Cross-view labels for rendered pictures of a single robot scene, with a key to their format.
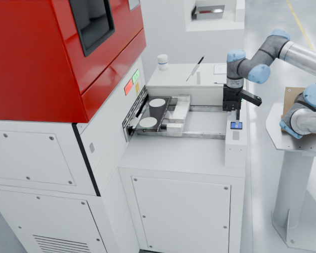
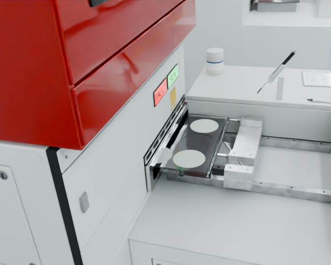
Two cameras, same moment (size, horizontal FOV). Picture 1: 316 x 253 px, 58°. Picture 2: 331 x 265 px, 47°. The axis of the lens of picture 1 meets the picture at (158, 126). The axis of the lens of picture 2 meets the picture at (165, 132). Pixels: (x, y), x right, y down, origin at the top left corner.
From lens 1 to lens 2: 0.41 m
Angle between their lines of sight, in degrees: 5
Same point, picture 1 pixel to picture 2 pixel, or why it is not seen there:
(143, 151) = (177, 213)
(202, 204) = not seen: outside the picture
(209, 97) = (296, 124)
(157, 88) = (205, 101)
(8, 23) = not seen: outside the picture
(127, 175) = (145, 256)
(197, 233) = not seen: outside the picture
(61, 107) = (28, 110)
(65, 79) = (42, 47)
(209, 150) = (306, 223)
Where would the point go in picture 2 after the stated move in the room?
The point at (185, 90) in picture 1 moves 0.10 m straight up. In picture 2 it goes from (254, 108) to (256, 82)
